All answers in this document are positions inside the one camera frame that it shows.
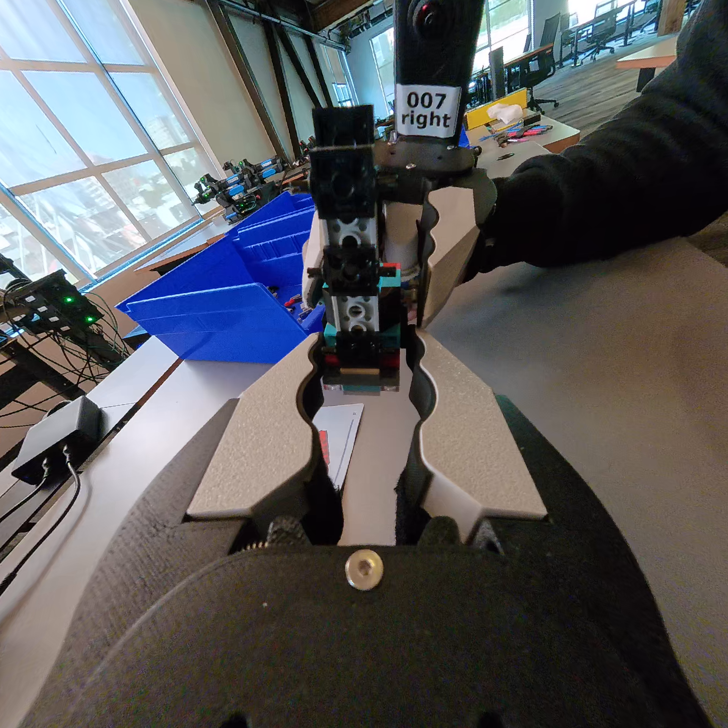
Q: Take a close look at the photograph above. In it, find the black cable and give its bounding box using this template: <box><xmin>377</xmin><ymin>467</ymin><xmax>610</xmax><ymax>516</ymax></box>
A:
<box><xmin>0</xmin><ymin>458</ymin><xmax>52</xmax><ymax>524</ymax></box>
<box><xmin>0</xmin><ymin>446</ymin><xmax>97</xmax><ymax>595</ymax></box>

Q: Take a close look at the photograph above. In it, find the black charger box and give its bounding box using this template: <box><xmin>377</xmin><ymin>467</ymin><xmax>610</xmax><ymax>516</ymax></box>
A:
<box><xmin>11</xmin><ymin>396</ymin><xmax>103</xmax><ymax>485</ymax></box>

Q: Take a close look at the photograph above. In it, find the wood-edged desk with pens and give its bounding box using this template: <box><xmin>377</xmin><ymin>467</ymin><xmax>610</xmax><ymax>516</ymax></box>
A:
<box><xmin>466</xmin><ymin>105</ymin><xmax>582</xmax><ymax>180</ymax></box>

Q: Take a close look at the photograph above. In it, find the white instruction sheet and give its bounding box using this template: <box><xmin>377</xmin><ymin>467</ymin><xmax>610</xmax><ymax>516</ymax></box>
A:
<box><xmin>313</xmin><ymin>403</ymin><xmax>365</xmax><ymax>491</ymax></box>

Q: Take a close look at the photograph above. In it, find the ribbed blue plastic bin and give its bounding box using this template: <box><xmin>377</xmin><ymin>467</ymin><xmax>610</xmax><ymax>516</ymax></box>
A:
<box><xmin>206</xmin><ymin>190</ymin><xmax>318</xmax><ymax>297</ymax></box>

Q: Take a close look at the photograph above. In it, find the bundle of black cables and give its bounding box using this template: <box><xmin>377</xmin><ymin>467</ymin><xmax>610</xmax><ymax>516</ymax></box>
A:
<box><xmin>0</xmin><ymin>284</ymin><xmax>137</xmax><ymax>439</ymax></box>

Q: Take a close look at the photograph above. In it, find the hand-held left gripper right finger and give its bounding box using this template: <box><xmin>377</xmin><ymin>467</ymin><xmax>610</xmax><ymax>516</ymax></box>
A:
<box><xmin>395</xmin><ymin>330</ymin><xmax>549</xmax><ymax>544</ymax></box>

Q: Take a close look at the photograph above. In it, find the black metal rack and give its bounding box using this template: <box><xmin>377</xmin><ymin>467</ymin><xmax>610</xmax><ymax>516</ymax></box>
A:
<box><xmin>0</xmin><ymin>253</ymin><xmax>134</xmax><ymax>410</ymax></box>

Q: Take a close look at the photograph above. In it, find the multicoloured toy brick model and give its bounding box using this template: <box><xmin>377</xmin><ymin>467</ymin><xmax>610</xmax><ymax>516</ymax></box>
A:
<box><xmin>306</xmin><ymin>105</ymin><xmax>419</xmax><ymax>394</ymax></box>

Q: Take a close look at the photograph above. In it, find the pile of coloured pens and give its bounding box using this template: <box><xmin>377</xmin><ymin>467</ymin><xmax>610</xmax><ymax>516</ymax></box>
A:
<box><xmin>480</xmin><ymin>121</ymin><xmax>555</xmax><ymax>146</ymax></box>

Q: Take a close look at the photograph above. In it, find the black hub with green lights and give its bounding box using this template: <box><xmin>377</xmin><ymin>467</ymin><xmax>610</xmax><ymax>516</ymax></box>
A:
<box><xmin>3</xmin><ymin>270</ymin><xmax>104</xmax><ymax>337</ymax></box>

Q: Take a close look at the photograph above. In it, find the grey desk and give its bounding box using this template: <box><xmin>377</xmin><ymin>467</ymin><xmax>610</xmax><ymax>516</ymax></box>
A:
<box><xmin>0</xmin><ymin>236</ymin><xmax>728</xmax><ymax>728</ymax></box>

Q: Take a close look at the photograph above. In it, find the black office chair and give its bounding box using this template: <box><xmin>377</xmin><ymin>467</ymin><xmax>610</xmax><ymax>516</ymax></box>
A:
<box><xmin>512</xmin><ymin>42</ymin><xmax>559</xmax><ymax>111</ymax></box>

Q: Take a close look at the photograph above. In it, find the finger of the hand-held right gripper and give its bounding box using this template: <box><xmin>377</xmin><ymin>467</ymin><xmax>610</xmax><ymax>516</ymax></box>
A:
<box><xmin>300</xmin><ymin>210</ymin><xmax>328</xmax><ymax>314</ymax></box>
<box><xmin>415</xmin><ymin>185</ymin><xmax>484</xmax><ymax>331</ymax></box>

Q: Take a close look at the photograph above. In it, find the row of black robot arms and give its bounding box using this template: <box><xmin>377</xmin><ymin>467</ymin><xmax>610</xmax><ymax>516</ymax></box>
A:
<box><xmin>193</xmin><ymin>136</ymin><xmax>315</xmax><ymax>224</ymax></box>

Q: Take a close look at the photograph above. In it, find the large blue plastic bin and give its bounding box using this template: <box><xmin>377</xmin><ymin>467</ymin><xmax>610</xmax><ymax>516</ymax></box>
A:
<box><xmin>115</xmin><ymin>281</ymin><xmax>328</xmax><ymax>365</ymax></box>

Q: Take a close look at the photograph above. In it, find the small wood-edged table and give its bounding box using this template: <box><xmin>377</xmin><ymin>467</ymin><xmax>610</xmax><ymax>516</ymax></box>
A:
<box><xmin>616</xmin><ymin>42</ymin><xmax>680</xmax><ymax>72</ymax></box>

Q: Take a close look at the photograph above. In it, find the yellow box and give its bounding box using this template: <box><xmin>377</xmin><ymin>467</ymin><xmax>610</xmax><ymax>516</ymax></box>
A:
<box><xmin>465</xmin><ymin>88</ymin><xmax>527</xmax><ymax>130</ymax></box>

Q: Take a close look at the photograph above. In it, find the person's right forearm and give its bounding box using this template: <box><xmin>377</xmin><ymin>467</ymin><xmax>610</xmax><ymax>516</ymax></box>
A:
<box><xmin>478</xmin><ymin>6</ymin><xmax>728</xmax><ymax>271</ymax></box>

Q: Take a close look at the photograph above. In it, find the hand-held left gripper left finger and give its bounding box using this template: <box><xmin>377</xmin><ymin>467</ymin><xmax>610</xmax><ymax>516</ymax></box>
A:
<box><xmin>187</xmin><ymin>333</ymin><xmax>345</xmax><ymax>544</ymax></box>

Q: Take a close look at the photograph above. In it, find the row of black office chairs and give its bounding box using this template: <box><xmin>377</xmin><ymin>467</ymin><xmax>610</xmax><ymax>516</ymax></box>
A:
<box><xmin>560</xmin><ymin>0</ymin><xmax>661</xmax><ymax>63</ymax></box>

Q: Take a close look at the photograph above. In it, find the large grid window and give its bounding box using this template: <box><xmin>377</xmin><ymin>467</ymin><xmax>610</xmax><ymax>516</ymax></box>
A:
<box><xmin>0</xmin><ymin>0</ymin><xmax>223</xmax><ymax>285</ymax></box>

